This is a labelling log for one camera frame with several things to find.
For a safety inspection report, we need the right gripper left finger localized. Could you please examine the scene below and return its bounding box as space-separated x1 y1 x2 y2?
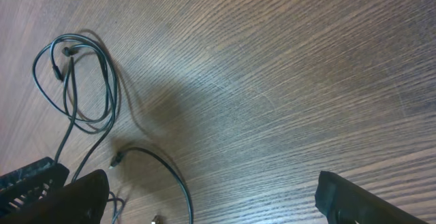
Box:
1 170 109 224

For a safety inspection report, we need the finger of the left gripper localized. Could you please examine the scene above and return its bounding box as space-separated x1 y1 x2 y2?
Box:
1 157 69 217

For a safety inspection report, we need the thick black USB cable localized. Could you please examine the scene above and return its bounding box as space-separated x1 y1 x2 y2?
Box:
32 33 120 184

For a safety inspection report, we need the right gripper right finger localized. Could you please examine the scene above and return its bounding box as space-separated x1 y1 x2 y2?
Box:
315 171 426 224

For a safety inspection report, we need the thin black USB cable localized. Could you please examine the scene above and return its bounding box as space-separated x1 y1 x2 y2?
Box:
108 146 195 224

